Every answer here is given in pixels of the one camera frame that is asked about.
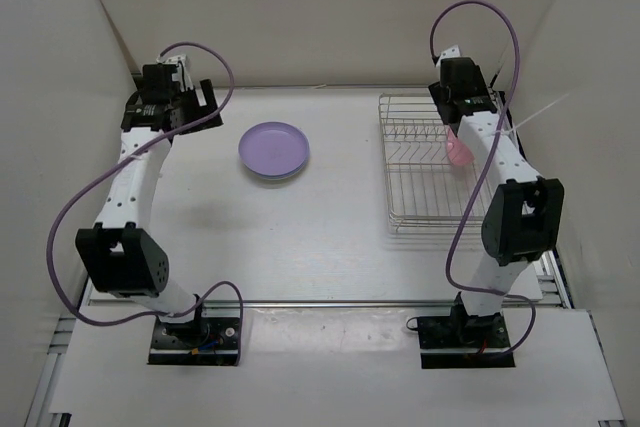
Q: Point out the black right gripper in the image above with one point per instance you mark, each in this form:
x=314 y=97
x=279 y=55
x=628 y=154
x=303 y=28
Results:
x=482 y=87

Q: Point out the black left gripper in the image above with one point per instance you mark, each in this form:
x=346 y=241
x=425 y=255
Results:
x=190 y=94

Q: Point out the pink plate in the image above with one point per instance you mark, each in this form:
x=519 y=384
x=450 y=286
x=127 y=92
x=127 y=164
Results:
x=457 y=152

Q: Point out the purple plate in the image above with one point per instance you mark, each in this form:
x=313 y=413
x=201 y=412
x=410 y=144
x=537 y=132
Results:
x=274 y=148

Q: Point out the blue plate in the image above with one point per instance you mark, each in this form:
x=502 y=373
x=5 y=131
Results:
x=272 y=178

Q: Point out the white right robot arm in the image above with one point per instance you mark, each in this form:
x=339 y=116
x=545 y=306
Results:
x=522 y=220

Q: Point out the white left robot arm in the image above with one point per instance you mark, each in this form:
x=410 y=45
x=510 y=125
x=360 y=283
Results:
x=118 y=252

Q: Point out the white zip tie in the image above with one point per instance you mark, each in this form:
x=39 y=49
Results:
x=539 y=112

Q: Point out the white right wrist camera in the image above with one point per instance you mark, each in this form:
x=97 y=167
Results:
x=451 y=52

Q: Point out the metal wire dish rack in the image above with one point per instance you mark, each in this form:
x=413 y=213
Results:
x=425 y=193

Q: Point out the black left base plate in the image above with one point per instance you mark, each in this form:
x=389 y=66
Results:
x=204 y=341

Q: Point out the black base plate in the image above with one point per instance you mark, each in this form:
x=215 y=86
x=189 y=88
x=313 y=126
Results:
x=204 y=341
x=442 y=347

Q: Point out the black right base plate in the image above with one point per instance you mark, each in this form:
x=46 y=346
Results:
x=442 y=347

